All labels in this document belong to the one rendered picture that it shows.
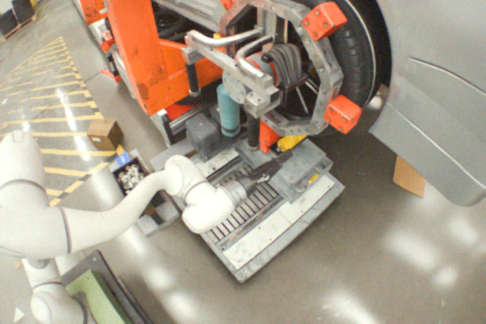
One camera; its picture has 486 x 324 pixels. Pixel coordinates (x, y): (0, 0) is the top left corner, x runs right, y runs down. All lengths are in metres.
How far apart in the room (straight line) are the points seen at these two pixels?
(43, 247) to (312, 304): 1.25
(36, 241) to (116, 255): 1.13
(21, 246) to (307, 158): 1.35
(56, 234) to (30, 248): 0.07
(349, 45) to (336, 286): 1.19
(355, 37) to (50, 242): 0.89
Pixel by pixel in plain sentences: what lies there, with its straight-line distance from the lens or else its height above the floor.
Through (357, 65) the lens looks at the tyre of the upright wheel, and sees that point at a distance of 0.76.
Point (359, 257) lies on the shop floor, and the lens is 1.54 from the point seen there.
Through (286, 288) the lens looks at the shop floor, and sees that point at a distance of 1.39.
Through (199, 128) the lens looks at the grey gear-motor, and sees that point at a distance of 1.31.
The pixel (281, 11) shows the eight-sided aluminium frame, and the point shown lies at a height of 1.10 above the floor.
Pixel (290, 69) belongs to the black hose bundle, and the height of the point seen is 1.01.
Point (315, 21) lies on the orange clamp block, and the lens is 0.68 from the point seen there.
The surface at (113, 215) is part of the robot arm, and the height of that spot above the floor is 0.90.
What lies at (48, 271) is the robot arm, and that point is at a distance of 1.05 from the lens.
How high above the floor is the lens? 1.38
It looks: 52 degrees down
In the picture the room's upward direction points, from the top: 2 degrees counter-clockwise
